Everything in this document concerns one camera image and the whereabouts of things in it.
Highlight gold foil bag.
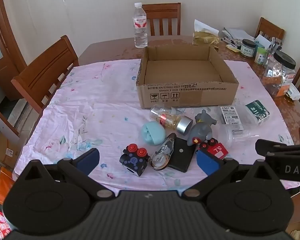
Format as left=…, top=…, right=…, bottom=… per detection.
left=192, top=29, right=220, bottom=46

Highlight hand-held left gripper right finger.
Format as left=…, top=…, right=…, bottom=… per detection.
left=181, top=149, right=278, bottom=201

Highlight wooden chair back right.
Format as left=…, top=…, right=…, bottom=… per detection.
left=255, top=17, right=285, bottom=42

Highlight wooden door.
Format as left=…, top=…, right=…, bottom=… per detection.
left=0, top=0, right=28, bottom=80

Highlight stack of papers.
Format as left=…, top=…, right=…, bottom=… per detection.
left=221, top=27, right=255, bottom=42

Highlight large plastic jar black lid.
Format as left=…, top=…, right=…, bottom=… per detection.
left=262, top=51, right=297, bottom=97

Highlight red toy car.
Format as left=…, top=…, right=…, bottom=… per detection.
left=199, top=139, right=229, bottom=161

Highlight black cube toy red buttons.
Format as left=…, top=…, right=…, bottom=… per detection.
left=119, top=143, right=150, bottom=178

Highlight grey elephant toy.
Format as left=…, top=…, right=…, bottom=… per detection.
left=187, top=109, right=218, bottom=147

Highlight orange bag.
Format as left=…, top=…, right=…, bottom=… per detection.
left=0, top=167, right=16, bottom=205

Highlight light blue round case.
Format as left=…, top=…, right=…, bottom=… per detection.
left=142, top=121, right=165, bottom=145

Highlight clear correction tape dispenser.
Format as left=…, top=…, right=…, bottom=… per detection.
left=150, top=133, right=177, bottom=171

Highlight black rectangular case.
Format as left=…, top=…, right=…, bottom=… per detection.
left=168, top=137, right=195, bottom=173

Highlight white battery pack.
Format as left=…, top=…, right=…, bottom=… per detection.
left=220, top=106, right=243, bottom=132

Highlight cardboard box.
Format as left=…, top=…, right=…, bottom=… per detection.
left=136, top=45, right=240, bottom=110

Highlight glass jar dark lid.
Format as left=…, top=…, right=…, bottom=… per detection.
left=241, top=39, right=256, bottom=57

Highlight small white box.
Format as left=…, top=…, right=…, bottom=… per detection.
left=287, top=84, right=300, bottom=100

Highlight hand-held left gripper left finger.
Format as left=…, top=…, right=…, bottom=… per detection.
left=21, top=148, right=114, bottom=201

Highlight pen holder with pens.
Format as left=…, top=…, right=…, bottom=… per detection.
left=270, top=37, right=283, bottom=55

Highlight clear water bottle red label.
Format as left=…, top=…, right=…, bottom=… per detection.
left=133, top=2, right=148, bottom=49

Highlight pink floral tablecloth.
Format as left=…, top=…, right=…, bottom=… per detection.
left=14, top=59, right=300, bottom=191

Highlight orange box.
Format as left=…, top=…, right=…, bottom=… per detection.
left=276, top=82, right=290, bottom=98

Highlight flat cardboard pieces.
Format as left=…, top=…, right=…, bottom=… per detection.
left=0, top=127, right=21, bottom=168

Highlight small jar green lid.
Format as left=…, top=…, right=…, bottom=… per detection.
left=255, top=47, right=268, bottom=65

